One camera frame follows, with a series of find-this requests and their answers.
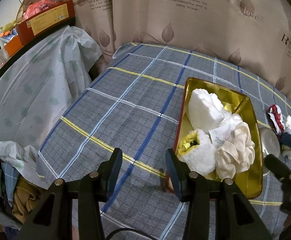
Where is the cream silk cloth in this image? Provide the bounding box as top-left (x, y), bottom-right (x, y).
top-left (216, 122), bottom-right (255, 180)

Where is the round silver metal tin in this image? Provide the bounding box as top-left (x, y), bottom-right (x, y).
top-left (259, 127), bottom-right (280, 176)

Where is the white garment with red trim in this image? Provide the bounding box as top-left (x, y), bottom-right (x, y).
top-left (266, 105), bottom-right (291, 135)

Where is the red and gold tin box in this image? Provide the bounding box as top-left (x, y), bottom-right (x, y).
top-left (174, 77), bottom-right (263, 199)

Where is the mustard yellow garment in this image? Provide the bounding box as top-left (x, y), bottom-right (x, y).
top-left (12, 177), bottom-right (46, 224)

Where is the white floral printed cloth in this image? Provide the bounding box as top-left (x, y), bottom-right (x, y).
top-left (209, 113), bottom-right (242, 148)

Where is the white and yellow fluffy sock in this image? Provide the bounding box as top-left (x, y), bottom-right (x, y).
top-left (176, 129), bottom-right (216, 176)

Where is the white folded towel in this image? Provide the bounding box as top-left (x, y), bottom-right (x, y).
top-left (187, 88), bottom-right (225, 133)

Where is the beige leaf print curtain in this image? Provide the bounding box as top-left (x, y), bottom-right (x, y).
top-left (51, 0), bottom-right (291, 101)

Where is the grey plaid bed sheet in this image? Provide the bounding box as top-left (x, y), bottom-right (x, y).
top-left (38, 43), bottom-right (291, 239)

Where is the orange box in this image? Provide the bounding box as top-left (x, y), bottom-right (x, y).
top-left (4, 35), bottom-right (25, 57)

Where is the red cardboard box yellow label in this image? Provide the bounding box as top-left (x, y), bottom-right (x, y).
top-left (17, 0), bottom-right (75, 46)

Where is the red plastic bag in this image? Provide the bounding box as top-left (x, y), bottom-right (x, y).
top-left (23, 0), bottom-right (56, 20)

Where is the black cable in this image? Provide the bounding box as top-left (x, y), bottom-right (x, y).
top-left (105, 227), bottom-right (159, 240)

